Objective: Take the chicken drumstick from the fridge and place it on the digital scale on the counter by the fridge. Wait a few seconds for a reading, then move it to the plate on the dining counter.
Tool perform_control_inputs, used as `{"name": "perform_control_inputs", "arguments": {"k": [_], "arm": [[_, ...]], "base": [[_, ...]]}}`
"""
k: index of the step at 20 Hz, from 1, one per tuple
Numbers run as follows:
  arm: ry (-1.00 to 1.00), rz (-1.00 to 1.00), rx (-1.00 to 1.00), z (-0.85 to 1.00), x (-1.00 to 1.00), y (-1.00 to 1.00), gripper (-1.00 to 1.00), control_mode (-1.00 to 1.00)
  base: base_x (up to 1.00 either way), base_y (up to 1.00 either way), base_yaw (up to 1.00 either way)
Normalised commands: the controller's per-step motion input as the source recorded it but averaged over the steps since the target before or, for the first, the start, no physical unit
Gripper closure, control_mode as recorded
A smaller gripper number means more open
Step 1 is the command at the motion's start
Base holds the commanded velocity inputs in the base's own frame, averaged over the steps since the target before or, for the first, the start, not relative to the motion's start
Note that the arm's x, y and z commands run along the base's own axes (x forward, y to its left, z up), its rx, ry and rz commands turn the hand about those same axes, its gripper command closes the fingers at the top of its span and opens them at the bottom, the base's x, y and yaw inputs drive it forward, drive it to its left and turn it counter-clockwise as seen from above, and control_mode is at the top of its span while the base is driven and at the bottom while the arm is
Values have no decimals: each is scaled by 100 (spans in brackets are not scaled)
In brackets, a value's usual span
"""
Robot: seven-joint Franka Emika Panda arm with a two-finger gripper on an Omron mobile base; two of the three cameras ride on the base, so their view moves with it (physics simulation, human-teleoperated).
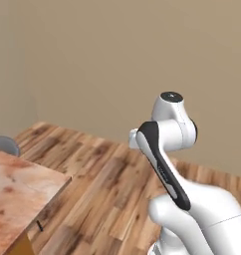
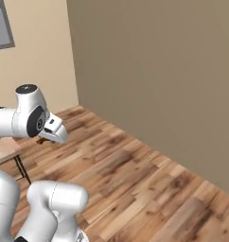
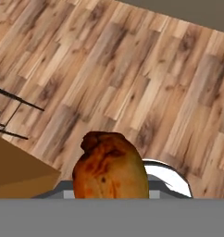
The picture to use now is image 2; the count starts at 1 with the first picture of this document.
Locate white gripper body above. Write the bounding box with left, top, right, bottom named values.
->
left=37, top=121, right=69, bottom=145

